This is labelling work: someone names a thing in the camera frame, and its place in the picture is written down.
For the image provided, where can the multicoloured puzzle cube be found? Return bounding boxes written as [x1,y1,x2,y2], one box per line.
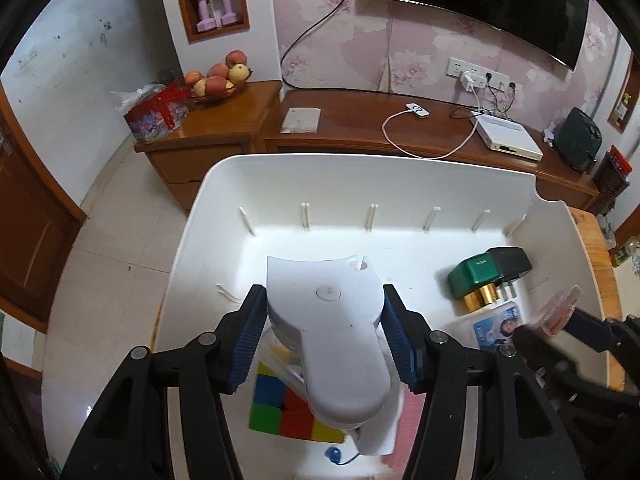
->
[248,359,347,445]

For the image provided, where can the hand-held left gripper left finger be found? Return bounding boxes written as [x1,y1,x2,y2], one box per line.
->
[60,284,269,480]

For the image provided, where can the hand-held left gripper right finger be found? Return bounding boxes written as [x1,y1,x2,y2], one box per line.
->
[382,284,587,480]

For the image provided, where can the off-white plastic case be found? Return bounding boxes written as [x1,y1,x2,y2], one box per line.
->
[264,253,392,424]

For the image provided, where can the wooden television cabinet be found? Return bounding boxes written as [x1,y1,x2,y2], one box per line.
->
[134,79,601,217]

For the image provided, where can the white wall socket strip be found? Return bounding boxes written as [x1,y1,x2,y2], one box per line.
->
[447,57,511,92]

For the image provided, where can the white charger cable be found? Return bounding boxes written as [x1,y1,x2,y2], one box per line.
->
[382,106,482,160]

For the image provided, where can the pink dumbbell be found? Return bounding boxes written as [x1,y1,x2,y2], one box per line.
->
[213,0,239,26]
[188,0,217,33]

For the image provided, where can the fruit bowl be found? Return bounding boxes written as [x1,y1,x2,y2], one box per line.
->
[190,81,249,105]

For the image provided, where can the white set-top box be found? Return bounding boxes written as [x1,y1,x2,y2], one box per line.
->
[473,112,544,162]

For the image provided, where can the red gift box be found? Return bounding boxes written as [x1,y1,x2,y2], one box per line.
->
[123,84,194,142]

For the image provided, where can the blue printed packet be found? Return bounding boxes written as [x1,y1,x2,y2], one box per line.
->
[472,300,526,354]

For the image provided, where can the black socket cables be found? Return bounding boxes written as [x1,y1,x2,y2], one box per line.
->
[450,72,519,122]

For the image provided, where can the black speaker box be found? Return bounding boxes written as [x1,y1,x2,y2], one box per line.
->
[555,106,603,174]

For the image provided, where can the white storage box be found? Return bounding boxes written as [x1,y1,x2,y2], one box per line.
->
[152,153,624,480]

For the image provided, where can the green and gold bottle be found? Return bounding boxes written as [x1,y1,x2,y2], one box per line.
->
[446,254,503,314]

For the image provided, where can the wooden wall niche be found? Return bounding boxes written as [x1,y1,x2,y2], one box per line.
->
[173,0,251,44]

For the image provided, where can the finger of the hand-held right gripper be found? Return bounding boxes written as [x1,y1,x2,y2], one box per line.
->
[515,326,567,377]
[569,308,619,354]

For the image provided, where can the wooden wall frame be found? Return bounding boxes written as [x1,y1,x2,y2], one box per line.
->
[607,52,640,134]

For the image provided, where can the bowl of apples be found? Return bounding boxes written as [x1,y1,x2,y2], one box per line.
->
[184,49,250,99]

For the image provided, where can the dark jar with red lid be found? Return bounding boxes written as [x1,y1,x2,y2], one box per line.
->
[594,144,629,212]

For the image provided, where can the black power adapter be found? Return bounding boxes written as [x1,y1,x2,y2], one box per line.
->
[486,246,534,302]

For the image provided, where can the black television cable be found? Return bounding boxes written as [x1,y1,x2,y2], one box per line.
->
[279,0,366,92]

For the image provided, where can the wooden door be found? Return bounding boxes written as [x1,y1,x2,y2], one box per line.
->
[0,85,89,334]

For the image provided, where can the grey paper pad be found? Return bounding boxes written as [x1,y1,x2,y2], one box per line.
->
[280,106,321,135]

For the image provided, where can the white plastic bag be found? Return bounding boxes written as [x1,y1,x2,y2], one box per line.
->
[109,83,167,112]

